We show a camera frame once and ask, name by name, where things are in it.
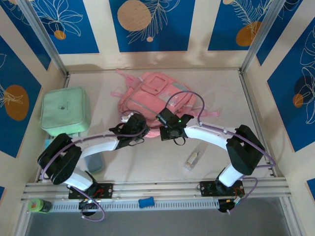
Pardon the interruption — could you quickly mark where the pink student backpack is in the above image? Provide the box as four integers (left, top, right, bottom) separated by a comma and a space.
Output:
110, 69, 220, 139

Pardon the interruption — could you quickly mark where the mint green square zip case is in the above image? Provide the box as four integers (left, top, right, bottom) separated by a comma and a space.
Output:
40, 86, 90, 137

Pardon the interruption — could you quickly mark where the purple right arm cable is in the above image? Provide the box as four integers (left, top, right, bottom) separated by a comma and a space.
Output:
164, 90, 276, 214

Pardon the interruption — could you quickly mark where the clear plastic pen tube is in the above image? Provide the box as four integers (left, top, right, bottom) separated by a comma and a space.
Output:
182, 142, 209, 173

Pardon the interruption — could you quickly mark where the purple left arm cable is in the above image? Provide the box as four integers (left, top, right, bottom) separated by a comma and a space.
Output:
40, 110, 151, 222

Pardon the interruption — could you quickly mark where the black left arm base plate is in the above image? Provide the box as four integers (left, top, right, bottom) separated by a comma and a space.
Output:
68, 183, 114, 200

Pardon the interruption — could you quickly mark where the green capped dark bottle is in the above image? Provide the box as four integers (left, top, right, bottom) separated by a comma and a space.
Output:
27, 198, 52, 214

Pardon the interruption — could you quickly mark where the aluminium frame post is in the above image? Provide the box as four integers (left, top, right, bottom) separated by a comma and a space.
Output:
240, 0, 280, 74
18, 0, 68, 76

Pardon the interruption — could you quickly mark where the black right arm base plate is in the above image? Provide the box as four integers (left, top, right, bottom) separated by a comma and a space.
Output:
199, 181, 246, 197

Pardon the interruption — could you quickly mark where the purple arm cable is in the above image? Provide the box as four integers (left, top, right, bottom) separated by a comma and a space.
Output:
40, 110, 151, 222
164, 90, 276, 214

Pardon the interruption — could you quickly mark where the blue clip on rail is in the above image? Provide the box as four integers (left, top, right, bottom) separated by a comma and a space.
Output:
137, 197, 155, 209

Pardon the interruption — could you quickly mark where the grey slotted cable duct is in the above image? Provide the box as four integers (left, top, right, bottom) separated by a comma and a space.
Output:
50, 199, 220, 211

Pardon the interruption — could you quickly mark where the aluminium mounting rail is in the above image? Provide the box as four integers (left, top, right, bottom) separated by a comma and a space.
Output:
21, 178, 292, 201

